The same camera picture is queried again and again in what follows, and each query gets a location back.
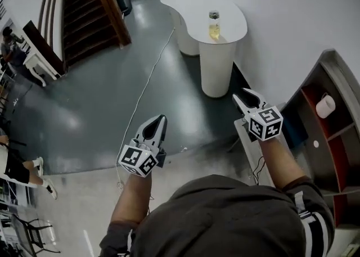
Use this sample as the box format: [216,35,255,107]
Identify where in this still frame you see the clear lidded cup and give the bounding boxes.
[208,10,221,40]

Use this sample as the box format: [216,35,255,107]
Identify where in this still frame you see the person's right forearm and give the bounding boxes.
[258,137,311,190]

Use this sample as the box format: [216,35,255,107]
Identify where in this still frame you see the thin black cables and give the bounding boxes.
[249,155,267,186]

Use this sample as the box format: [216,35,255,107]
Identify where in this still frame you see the dark wooden staircase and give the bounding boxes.
[36,0,133,69]

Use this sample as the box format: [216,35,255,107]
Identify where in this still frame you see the person's left forearm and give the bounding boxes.
[110,170,153,226]

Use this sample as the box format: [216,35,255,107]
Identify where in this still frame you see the grey shelf with red interior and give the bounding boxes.
[277,48,360,229]

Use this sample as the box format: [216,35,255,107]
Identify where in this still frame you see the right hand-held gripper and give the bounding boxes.
[232,87,284,142]

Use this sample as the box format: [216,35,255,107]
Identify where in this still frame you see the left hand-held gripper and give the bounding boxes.
[116,114,168,179]

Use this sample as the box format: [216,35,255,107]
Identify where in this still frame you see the white floor cable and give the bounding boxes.
[115,24,177,192]

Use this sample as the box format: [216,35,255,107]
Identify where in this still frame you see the black bin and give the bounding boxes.
[114,0,133,17]

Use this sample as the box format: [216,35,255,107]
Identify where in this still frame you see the white curved pedestal table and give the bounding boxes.
[160,0,249,99]

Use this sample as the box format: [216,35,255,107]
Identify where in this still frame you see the person's dark grey shirt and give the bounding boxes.
[98,174,336,257]

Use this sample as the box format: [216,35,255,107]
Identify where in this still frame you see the white mug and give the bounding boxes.
[315,92,336,119]

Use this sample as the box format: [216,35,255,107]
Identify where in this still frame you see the white desk with curved legs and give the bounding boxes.
[22,49,62,88]

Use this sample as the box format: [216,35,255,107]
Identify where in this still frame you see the black metal chair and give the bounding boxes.
[10,213,61,257]

